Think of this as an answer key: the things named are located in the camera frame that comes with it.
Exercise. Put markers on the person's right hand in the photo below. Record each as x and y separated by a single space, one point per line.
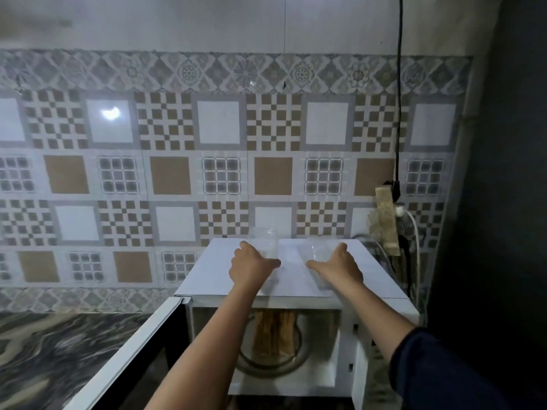
342 271

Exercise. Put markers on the clear plastic container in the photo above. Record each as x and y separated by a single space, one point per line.
318 251
267 243

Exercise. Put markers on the glass microwave turntable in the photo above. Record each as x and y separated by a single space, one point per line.
303 354

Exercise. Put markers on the beige power strip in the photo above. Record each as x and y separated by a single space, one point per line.
386 222

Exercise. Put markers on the dark blue shirt sleeve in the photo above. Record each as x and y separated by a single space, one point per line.
440 375

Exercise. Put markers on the person's left forearm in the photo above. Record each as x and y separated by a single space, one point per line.
201 358

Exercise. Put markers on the person's left hand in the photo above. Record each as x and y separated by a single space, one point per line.
250 269

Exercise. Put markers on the white microwave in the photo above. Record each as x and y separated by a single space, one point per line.
295 277

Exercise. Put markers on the silver refrigerator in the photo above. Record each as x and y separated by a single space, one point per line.
504 187

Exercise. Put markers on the person's right forearm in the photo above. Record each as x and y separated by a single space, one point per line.
380 320

